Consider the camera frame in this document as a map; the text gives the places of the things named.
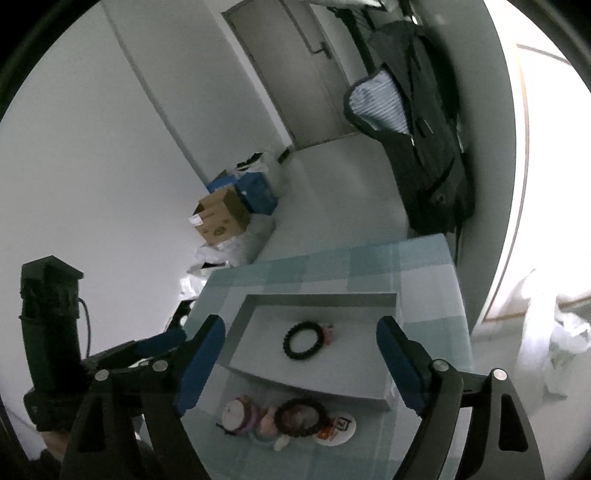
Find black hanging jacket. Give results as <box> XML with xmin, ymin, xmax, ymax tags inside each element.
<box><xmin>348</xmin><ymin>20</ymin><xmax>475</xmax><ymax>235</ymax></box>

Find left hand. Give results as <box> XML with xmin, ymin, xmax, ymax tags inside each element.
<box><xmin>40</xmin><ymin>431</ymin><xmax>70</xmax><ymax>463</ymax></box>

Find blue box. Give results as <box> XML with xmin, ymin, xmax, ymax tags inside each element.
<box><xmin>206</xmin><ymin>172</ymin><xmax>277</xmax><ymax>216</ymax></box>

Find white bags on floor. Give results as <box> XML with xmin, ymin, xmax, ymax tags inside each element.
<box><xmin>178</xmin><ymin>214</ymin><xmax>276</xmax><ymax>301</ymax></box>

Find black spiral hair tie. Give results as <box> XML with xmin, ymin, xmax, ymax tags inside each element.
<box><xmin>282</xmin><ymin>321</ymin><xmax>327</xmax><ymax>362</ymax></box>
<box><xmin>273</xmin><ymin>397</ymin><xmax>332</xmax><ymax>438</ymax></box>

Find black cable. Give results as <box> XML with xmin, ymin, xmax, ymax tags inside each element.
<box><xmin>77</xmin><ymin>297</ymin><xmax>92</xmax><ymax>361</ymax></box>

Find grey door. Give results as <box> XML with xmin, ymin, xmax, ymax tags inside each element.
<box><xmin>223</xmin><ymin>0</ymin><xmax>355</xmax><ymax>149</ymax></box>

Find striped shirt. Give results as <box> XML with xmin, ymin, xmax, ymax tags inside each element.
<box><xmin>345</xmin><ymin>68</ymin><xmax>411</xmax><ymax>136</ymax></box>

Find white purple round container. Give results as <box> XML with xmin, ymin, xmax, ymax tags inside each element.
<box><xmin>221</xmin><ymin>395</ymin><xmax>259</xmax><ymax>436</ymax></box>

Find teal checked tablecloth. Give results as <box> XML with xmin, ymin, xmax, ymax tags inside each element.
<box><xmin>182</xmin><ymin>235</ymin><xmax>473</xmax><ymax>479</ymax></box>

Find grey cardboard box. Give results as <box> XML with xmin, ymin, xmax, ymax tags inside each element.
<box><xmin>219</xmin><ymin>293</ymin><xmax>399</xmax><ymax>409</ymax></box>

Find brown cardboard box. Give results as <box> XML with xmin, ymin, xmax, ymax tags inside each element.
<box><xmin>189</xmin><ymin>186</ymin><xmax>250</xmax><ymax>246</ymax></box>

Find white plastic bag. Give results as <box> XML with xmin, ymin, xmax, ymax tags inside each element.
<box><xmin>514</xmin><ymin>271</ymin><xmax>590</xmax><ymax>410</ymax></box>

